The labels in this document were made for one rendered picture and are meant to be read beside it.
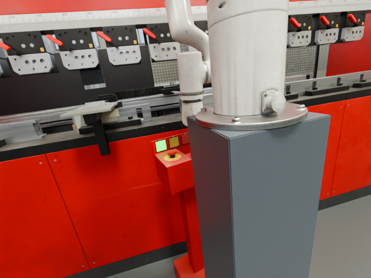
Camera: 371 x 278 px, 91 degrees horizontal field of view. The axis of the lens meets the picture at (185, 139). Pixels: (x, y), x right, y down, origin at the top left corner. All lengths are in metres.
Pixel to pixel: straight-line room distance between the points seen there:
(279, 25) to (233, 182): 0.22
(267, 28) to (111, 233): 1.15
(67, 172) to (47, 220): 0.28
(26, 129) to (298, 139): 1.12
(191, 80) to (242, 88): 0.37
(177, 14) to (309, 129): 0.56
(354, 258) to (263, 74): 1.38
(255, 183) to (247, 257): 0.14
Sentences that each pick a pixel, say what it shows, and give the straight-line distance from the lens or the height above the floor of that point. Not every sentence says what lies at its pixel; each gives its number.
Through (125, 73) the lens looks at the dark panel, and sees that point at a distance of 1.55.
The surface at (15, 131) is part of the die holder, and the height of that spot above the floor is 0.93.
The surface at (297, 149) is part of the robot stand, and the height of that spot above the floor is 0.96.
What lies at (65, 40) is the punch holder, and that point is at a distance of 1.06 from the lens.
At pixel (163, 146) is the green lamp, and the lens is 0.81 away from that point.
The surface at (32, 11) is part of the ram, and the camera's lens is 1.12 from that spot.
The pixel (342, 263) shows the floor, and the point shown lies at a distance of 1.51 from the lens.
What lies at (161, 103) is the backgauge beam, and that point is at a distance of 1.28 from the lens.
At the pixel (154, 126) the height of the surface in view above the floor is 0.87.
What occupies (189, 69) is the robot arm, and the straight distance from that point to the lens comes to 0.64.
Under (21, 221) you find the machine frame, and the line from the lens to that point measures 1.25.
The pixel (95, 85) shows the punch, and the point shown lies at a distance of 1.07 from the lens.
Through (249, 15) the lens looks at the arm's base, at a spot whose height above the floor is 1.15.
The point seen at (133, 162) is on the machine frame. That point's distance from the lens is 0.98.
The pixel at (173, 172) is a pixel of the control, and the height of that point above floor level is 0.75.
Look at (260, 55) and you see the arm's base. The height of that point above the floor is 1.10.
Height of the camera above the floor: 1.08
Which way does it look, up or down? 19 degrees down
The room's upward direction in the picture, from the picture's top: 7 degrees counter-clockwise
